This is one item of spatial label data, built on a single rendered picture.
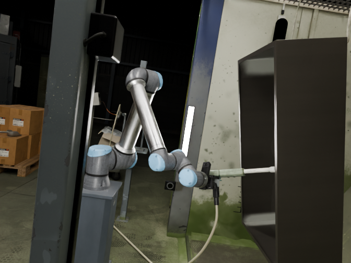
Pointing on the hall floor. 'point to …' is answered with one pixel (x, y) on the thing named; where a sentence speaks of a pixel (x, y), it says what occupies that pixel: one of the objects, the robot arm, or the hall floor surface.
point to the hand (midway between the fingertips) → (215, 178)
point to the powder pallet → (23, 166)
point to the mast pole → (61, 131)
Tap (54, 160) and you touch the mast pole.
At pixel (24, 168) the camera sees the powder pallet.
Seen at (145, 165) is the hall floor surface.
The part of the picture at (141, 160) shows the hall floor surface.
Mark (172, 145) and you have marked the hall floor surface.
